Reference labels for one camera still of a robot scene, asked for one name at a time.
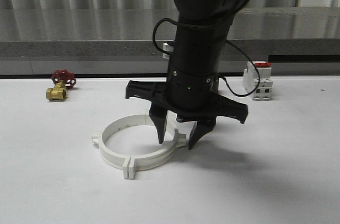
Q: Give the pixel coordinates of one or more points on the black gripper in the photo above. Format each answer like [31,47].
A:
[189,96]

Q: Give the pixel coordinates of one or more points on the white half pipe clamp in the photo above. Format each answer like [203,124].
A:
[126,163]
[156,158]

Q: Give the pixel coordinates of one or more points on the grey stone ledge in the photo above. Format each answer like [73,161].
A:
[280,33]

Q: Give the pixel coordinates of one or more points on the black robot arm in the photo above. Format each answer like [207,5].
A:
[202,29]

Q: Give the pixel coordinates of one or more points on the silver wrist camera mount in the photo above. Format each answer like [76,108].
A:
[168,48]

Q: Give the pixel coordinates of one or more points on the brass valve red handwheel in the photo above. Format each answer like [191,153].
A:
[63,80]

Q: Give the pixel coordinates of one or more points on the white circuit breaker red switch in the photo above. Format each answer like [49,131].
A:
[250,80]

